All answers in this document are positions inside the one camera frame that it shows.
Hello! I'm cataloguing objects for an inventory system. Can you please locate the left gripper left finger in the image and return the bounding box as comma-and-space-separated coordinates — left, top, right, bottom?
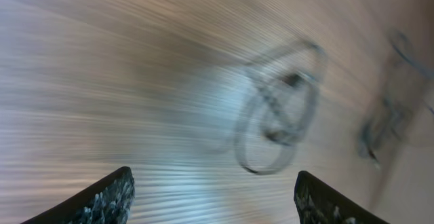
23, 166, 135, 224

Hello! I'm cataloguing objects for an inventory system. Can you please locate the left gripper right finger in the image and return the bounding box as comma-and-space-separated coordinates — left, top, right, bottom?
294, 170, 387, 224

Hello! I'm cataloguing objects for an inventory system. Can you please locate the black usb cable end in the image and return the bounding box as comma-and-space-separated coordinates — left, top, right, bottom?
359, 30, 433, 168

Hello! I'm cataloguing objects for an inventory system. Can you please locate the black usb cable bundle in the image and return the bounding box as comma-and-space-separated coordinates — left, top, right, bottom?
233, 39, 328, 176

